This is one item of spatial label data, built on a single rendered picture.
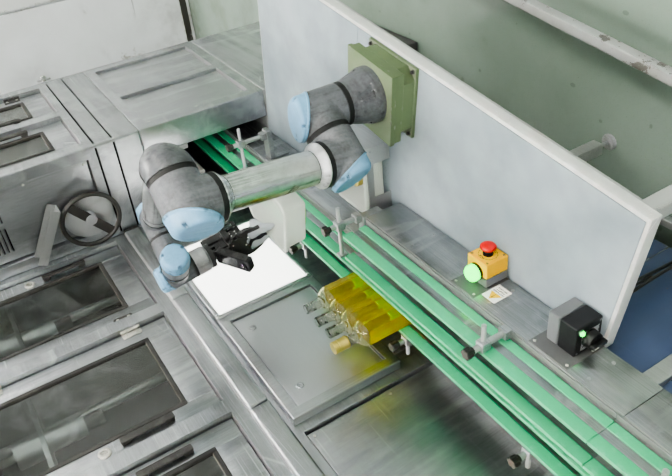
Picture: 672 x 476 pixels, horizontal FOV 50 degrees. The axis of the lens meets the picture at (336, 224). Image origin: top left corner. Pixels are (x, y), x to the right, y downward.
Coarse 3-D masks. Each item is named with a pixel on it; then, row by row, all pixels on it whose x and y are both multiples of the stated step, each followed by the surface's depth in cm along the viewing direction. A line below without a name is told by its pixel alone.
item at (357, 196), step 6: (366, 180) 204; (354, 186) 223; (360, 186) 222; (366, 186) 206; (342, 192) 221; (348, 192) 221; (354, 192) 220; (360, 192) 220; (366, 192) 207; (348, 198) 218; (354, 198) 218; (360, 198) 217; (366, 198) 208; (354, 204) 216; (360, 204) 215; (366, 204) 209; (360, 210) 214; (366, 210) 210
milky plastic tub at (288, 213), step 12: (264, 204) 213; (276, 204) 212; (288, 204) 192; (300, 204) 193; (264, 216) 210; (276, 216) 210; (288, 216) 192; (300, 216) 195; (276, 228) 206; (288, 228) 195; (300, 228) 198; (276, 240) 203; (288, 240) 198; (300, 240) 201
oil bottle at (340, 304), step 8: (360, 288) 198; (368, 288) 198; (344, 296) 196; (352, 296) 196; (360, 296) 196; (368, 296) 196; (336, 304) 194; (344, 304) 194; (352, 304) 194; (336, 312) 193; (336, 320) 194
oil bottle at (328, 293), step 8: (336, 280) 202; (344, 280) 201; (352, 280) 201; (360, 280) 200; (328, 288) 199; (336, 288) 199; (344, 288) 198; (352, 288) 199; (320, 296) 198; (328, 296) 196; (336, 296) 197; (328, 304) 197
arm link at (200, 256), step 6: (198, 246) 201; (192, 252) 198; (198, 252) 198; (204, 252) 198; (198, 258) 197; (204, 258) 197; (198, 264) 197; (204, 264) 198; (210, 264) 199; (204, 270) 199
